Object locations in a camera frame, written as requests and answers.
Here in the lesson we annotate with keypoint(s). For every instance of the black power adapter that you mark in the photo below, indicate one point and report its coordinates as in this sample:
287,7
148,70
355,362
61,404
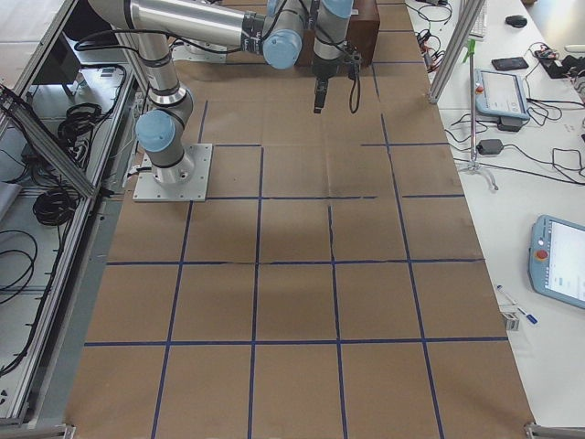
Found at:
490,147

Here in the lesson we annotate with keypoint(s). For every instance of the aluminium frame post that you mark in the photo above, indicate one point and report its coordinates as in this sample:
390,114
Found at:
471,25

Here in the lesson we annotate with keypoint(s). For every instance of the black computer mouse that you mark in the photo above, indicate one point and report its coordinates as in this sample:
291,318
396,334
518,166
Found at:
516,21

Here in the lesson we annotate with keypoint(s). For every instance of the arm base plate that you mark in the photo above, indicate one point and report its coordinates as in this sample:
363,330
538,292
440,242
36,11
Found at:
187,181

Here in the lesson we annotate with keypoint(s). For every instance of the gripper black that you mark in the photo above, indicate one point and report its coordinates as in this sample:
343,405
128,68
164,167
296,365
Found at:
323,70

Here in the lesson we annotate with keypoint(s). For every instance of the brown paper table cover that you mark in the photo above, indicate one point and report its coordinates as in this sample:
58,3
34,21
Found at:
332,285

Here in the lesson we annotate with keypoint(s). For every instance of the black smartphone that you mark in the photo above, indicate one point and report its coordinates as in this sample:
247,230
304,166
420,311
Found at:
509,64

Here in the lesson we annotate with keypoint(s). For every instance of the teach pendant tablet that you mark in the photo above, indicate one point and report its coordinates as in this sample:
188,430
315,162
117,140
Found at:
499,94

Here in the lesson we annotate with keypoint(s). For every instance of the blue white pen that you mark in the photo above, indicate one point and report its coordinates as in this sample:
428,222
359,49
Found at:
531,318

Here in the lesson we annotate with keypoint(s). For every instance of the dark wooden drawer box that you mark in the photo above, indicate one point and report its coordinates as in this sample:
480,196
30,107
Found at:
362,33

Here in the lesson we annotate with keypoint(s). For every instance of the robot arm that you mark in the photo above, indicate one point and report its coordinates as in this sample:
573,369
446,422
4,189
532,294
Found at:
277,36

